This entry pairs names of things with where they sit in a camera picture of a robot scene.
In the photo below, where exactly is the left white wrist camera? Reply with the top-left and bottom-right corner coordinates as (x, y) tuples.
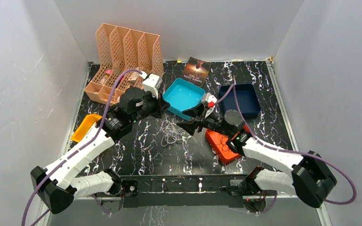
(142, 73), (163, 99)

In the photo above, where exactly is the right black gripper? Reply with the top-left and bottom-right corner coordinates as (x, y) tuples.
(176, 103), (233, 137)

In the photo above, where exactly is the black thin cable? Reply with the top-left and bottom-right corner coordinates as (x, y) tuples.
(214, 134), (235, 153)

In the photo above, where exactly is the thin cables pile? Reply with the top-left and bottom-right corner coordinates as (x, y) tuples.
(159, 117), (194, 147)

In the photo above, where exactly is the yellow small bin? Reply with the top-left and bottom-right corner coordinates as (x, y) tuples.
(71, 114), (102, 143)

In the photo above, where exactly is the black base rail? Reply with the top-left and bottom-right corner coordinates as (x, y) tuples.
(123, 174), (250, 208)

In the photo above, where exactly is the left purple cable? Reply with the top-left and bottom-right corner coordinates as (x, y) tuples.
(21, 68), (147, 226)

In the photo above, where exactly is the pink plastic file organizer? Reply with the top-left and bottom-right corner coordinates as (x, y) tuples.
(84, 24), (164, 105)

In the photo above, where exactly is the navy blue square tray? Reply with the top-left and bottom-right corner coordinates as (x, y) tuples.
(220, 83), (261, 120)

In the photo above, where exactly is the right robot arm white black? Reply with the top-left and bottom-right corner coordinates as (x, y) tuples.
(177, 105), (337, 208)

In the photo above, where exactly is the dark book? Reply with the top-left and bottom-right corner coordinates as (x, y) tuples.
(181, 57), (211, 88)

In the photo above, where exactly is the orange square tray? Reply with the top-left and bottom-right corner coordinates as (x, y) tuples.
(205, 129), (241, 164)

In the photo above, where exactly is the purple cable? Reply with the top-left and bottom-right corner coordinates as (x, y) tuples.
(214, 83), (357, 206)
(21, 68), (147, 226)

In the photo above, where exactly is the white box in organizer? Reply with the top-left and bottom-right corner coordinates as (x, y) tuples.
(128, 72), (140, 85)

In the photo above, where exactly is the teal square tray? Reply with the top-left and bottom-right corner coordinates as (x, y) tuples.
(163, 78), (206, 120)

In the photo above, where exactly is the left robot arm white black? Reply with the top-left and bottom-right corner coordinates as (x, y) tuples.
(30, 88), (170, 214)

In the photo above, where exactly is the aluminium frame rail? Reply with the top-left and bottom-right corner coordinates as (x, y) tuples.
(265, 59), (332, 226)

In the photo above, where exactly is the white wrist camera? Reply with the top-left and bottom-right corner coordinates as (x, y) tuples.
(201, 92), (218, 118)
(142, 73), (163, 99)

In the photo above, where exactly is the pink bottle in organizer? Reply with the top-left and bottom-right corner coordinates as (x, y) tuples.
(98, 69), (113, 85)

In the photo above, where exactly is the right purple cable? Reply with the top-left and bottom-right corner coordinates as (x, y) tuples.
(214, 83), (357, 206)

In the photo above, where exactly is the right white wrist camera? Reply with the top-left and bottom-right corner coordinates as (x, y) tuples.
(201, 92), (218, 118)

